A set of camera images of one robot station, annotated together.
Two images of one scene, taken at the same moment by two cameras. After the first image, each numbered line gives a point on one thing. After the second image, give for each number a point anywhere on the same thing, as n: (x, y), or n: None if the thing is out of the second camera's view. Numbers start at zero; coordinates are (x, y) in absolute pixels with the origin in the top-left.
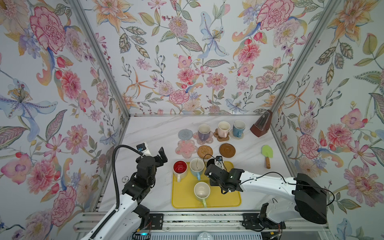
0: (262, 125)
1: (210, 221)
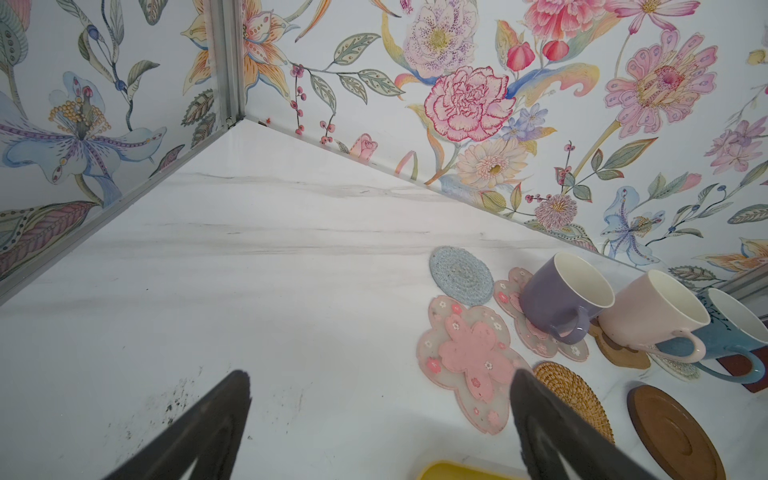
0: (740, 365)
1: None
